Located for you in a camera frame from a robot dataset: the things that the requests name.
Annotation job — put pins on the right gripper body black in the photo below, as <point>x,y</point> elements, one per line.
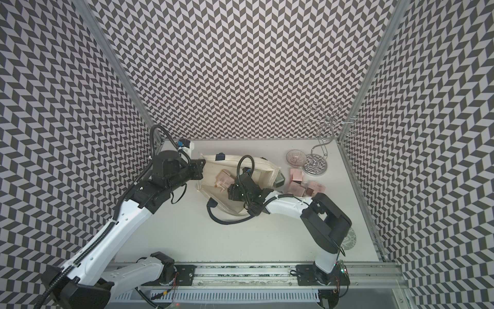
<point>238,195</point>

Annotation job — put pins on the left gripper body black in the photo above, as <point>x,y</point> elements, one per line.
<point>186,174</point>

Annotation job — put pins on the cream canvas tote bag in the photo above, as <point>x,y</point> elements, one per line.
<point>227,212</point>

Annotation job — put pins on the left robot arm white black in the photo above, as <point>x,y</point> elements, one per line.
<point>84,281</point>

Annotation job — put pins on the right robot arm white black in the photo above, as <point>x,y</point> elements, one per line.
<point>326,223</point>

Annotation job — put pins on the green patterned ceramic bowl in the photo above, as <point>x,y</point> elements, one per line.
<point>350,240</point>

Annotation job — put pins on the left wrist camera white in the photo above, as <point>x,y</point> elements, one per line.
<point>186,145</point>

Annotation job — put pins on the silver wire jewelry stand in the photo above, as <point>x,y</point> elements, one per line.
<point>328,129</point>

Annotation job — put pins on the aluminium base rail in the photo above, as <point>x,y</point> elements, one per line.
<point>277,275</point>

